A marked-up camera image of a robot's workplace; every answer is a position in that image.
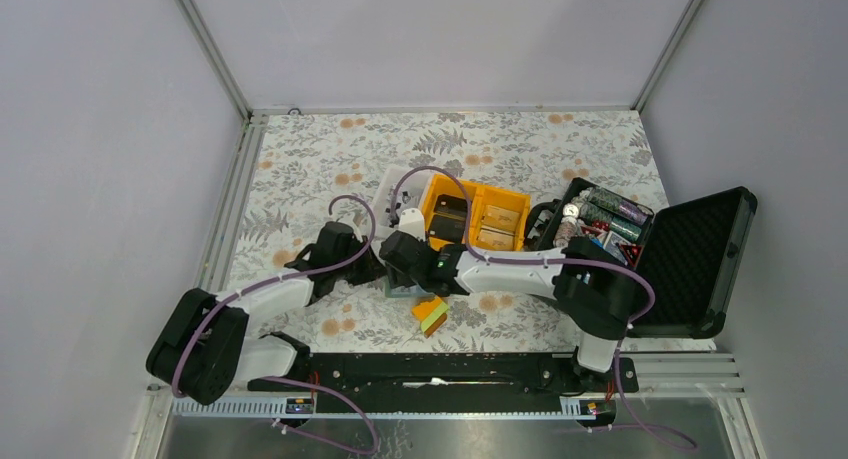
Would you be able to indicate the green card holder wallet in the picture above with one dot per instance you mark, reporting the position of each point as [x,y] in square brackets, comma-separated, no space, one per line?
[393,290]

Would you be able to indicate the black poker chip case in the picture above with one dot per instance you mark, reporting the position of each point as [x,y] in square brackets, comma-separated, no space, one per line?
[689,254]

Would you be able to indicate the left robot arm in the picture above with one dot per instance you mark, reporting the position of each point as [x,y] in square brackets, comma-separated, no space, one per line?
[213,340]

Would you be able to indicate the orange green sticky notes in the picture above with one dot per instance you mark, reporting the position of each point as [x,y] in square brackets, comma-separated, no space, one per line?
[430,314]

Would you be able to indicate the white plastic bin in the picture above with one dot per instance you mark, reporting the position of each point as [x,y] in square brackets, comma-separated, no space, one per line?
[391,199]

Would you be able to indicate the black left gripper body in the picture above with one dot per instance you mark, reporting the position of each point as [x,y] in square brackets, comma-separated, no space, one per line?
[357,270]

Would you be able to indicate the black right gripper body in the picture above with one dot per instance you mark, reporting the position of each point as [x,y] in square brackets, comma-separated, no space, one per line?
[397,278]

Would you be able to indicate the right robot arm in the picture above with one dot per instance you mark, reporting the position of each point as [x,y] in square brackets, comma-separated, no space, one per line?
[550,284]

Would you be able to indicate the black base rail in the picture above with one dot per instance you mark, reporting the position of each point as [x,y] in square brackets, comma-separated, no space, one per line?
[443,383]

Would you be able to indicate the yellow plastic divided bin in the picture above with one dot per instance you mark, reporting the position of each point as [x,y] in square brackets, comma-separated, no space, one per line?
[477,196]

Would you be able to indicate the black credit card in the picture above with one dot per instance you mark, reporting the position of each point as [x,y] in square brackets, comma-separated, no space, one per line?
[448,221]

